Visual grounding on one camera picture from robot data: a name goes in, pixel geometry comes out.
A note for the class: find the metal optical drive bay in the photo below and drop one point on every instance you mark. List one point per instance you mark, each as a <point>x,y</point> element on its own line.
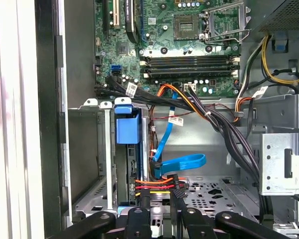
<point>274,154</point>

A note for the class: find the green motherboard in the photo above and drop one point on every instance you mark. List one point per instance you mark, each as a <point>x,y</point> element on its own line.
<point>159,30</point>

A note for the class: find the CPU socket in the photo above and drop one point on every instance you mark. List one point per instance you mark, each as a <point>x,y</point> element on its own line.
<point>187,26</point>

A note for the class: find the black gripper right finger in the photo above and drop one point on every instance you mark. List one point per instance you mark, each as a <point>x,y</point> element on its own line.
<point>196,224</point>

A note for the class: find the metal disk bay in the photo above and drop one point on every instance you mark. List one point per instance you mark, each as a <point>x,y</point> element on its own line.
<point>107,154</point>

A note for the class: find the metal socket cover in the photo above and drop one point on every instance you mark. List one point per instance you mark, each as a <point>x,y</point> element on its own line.
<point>242,17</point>

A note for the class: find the beige expansion slot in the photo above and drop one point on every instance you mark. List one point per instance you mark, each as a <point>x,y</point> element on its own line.
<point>116,12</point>

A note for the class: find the black PC case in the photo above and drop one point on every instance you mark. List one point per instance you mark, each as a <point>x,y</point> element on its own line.
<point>48,74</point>

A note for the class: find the hard disk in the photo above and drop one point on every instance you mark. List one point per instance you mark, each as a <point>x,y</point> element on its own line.
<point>127,129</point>

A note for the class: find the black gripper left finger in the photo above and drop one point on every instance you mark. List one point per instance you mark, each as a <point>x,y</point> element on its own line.
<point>144,219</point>

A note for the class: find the black graphics card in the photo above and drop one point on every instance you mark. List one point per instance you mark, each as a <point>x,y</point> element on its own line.
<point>130,22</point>

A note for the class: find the metal locking lever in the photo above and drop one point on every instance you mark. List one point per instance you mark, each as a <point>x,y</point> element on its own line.
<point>229,33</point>

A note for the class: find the grey power supply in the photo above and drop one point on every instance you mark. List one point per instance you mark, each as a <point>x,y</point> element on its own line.
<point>284,15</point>

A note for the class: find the black expansion slot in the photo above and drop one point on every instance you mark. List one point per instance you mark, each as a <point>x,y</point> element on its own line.
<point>106,15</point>

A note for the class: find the black RAM slot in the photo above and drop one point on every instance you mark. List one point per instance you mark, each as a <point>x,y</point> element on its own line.
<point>189,76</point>
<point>189,64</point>
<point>189,70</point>
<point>189,58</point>

